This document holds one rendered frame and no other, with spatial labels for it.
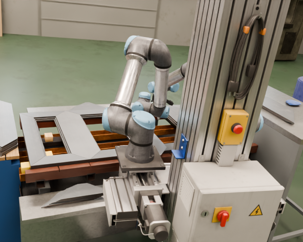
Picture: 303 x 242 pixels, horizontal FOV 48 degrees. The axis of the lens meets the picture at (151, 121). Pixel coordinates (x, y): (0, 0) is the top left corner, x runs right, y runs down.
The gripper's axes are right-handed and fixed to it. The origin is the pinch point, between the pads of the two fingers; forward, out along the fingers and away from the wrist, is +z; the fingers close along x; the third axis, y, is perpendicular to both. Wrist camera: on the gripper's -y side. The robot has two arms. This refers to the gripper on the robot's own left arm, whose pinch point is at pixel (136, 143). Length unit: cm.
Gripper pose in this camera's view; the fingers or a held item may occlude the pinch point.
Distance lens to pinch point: 227.9
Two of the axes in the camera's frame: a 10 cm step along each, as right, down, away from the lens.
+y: 9.1, -0.6, 4.2
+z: -1.2, 9.1, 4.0
